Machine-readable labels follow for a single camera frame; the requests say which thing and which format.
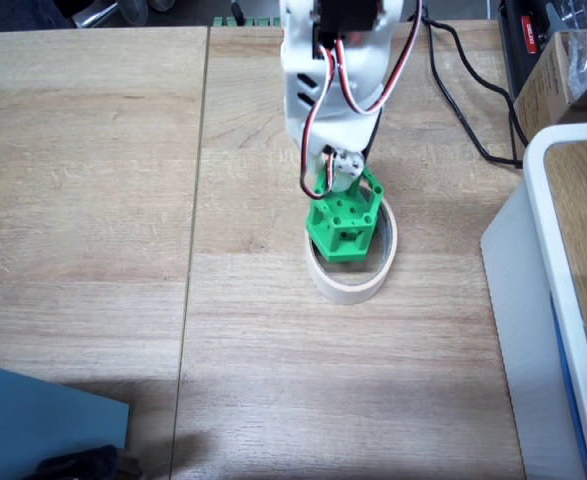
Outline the green hexagonal printed component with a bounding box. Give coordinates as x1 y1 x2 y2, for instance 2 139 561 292
305 167 387 264

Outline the beige masking tape roll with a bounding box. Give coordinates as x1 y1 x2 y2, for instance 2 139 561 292
304 197 399 306

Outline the green terminal block strip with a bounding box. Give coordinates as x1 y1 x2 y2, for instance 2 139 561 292
212 16 282 28

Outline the black power supply box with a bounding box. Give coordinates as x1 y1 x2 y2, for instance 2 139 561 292
497 0 559 104

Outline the brown cardboard box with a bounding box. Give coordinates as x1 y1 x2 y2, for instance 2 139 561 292
512 30 587 146

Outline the white ribbed container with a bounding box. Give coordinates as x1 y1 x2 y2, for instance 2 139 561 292
480 122 587 480

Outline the shiny metal chair base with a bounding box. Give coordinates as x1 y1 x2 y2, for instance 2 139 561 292
70 0 149 29

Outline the blue-grey box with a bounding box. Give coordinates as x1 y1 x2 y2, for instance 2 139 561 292
0 362 131 480

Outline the gripper servo cable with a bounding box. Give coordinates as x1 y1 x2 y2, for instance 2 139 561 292
299 37 340 200

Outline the upper arm servo cable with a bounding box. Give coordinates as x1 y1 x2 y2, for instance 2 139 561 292
339 0 424 116

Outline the black power cable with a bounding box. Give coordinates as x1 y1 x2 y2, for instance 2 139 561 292
420 17 527 164
421 4 524 169

